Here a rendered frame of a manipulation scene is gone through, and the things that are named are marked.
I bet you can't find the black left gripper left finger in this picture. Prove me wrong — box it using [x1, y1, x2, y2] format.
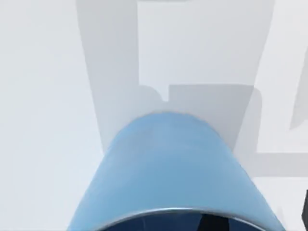
[196, 213, 230, 231]

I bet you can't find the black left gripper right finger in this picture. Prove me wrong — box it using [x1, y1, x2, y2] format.
[301, 189, 308, 220]

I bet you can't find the light blue cup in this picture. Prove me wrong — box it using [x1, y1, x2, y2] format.
[66, 111, 286, 231]

